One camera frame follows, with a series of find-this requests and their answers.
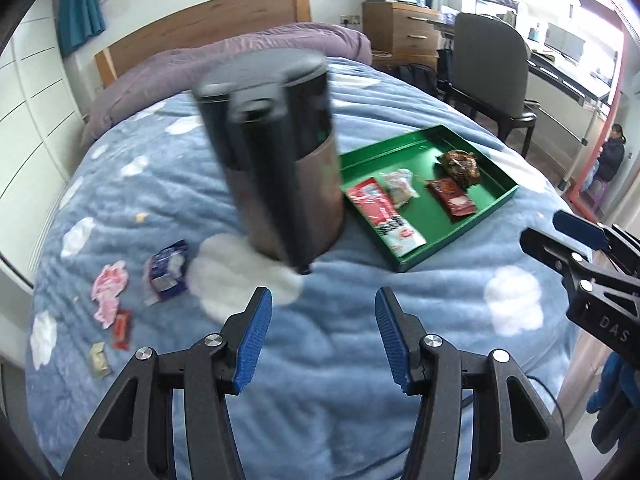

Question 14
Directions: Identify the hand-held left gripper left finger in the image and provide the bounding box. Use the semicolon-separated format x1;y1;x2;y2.
62;286;273;480

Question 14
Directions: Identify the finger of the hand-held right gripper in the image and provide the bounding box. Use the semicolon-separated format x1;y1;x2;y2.
552;210;640;261
520;228;608;286

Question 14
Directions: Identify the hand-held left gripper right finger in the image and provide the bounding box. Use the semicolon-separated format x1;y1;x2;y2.
375;286;583;480

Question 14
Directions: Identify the blue and white snack packet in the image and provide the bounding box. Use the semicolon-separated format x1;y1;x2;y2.
142;240;191;306

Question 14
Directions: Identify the dark red snack packet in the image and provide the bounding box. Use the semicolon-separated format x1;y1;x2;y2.
427;177;476;218

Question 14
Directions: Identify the brown snack packet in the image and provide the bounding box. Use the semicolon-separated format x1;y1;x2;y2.
437;149;482;188

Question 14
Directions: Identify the green tray box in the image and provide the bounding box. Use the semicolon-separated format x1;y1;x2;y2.
339;124;520;273

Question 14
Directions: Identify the long red and white packet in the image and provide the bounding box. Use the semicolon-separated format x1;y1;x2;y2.
345;177;427;256

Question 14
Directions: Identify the small red candy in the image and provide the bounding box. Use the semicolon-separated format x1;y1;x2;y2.
111;310;135;351

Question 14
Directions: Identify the small pink and white candy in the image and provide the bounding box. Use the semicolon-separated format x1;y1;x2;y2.
379;169;420;207

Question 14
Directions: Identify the pink cartoon character packet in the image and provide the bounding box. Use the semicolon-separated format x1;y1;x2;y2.
91;260;130;330

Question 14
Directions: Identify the gold candy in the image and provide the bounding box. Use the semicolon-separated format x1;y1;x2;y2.
89;341;112;377

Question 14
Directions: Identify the black and brown electric kettle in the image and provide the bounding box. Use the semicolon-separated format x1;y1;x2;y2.
192;49;346;275

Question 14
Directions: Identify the person's right forearm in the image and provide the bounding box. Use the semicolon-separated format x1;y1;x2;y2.
587;350;640;453

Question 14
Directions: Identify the white desk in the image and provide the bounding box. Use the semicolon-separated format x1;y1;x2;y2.
525;35;616;196

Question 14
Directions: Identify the grey monitor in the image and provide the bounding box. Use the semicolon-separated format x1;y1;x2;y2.
545;22;586;61

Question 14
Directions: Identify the grey chair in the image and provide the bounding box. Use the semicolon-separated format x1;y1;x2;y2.
437;12;543;158

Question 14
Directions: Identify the black backpack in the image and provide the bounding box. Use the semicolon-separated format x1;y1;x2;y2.
395;62;441;96

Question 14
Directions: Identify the wooden nightstand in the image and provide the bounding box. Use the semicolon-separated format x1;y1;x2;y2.
362;1;443;68

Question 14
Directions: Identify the purple pillow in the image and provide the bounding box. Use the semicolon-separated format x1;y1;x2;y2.
82;22;373;146

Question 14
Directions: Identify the white wardrobe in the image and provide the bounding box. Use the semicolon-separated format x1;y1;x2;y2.
0;5;91;281

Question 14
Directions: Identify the wooden headboard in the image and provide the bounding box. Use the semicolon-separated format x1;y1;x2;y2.
95;0;312;88

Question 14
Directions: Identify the teal curtain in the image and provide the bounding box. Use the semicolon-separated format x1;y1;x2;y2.
57;0;107;58

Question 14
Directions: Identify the red frame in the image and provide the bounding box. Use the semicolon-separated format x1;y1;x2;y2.
570;10;632;206

